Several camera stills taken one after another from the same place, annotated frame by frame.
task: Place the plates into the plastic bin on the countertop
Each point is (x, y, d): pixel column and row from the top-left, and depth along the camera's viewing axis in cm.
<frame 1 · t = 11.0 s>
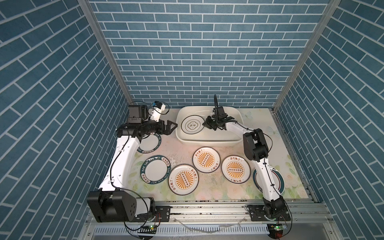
left hand: (170, 123, 75), fingers open
right hand: (201, 122, 106), fingers closed
white plastic bin: (208, 136, 107), on the table
far green rim text plate: (150, 144, 96), point 5 cm above the table
near green rim text plate: (155, 169, 91), on the table
left orange sunburst plate: (183, 179, 86), on the table
middle orange sunburst plate: (206, 159, 95), on the table
right orange sunburst plate: (236, 169, 90), on the table
white plate black flower outline: (192, 124, 111), point 2 cm above the table

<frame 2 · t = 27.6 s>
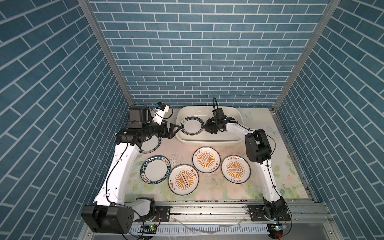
left hand: (173, 124, 72), fingers open
right hand: (201, 126, 104), fingers open
green red rim plate: (191, 125, 112), on the table
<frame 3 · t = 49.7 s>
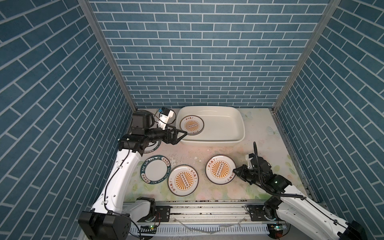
left hand: (180, 131, 69), fingers open
right hand: (231, 169, 80), fingers closed
right orange sunburst plate: (192, 124, 110), point 2 cm above the table
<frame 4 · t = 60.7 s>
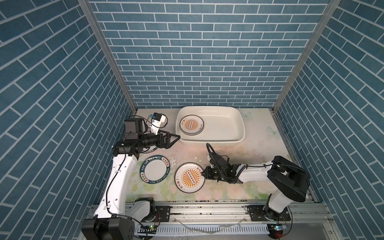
left hand: (173, 135, 70), fingers open
right hand: (200, 173, 86), fingers closed
left orange sunburst plate: (189, 178, 86), on the table
middle orange sunburst plate: (191, 124, 110), point 2 cm above the table
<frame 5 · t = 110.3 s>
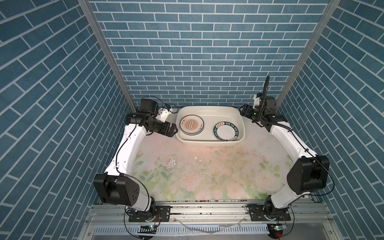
left hand: (169, 127, 79), fingers open
right hand: (243, 107, 86), fingers open
near green rim text plate: (226, 137, 105), point 2 cm above the table
